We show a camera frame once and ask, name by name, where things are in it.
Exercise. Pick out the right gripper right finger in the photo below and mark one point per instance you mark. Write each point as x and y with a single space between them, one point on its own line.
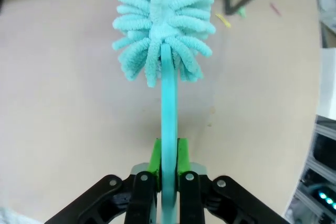
194 197

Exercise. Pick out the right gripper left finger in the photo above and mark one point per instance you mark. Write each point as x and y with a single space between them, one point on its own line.
141 197

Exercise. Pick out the teal chenille duster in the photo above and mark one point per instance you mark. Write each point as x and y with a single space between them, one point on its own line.
168 116

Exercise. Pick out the aluminium equipment rack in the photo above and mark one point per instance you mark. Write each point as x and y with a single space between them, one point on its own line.
320 169

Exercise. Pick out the white box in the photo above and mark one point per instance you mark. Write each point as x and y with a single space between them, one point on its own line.
328 82

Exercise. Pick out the yellow paper scrap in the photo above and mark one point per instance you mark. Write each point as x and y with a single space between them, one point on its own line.
223 20

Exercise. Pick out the green paper scrap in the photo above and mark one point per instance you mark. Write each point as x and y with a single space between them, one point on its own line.
241 12

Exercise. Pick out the red paper scrap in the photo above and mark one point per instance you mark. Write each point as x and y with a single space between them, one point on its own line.
275 9

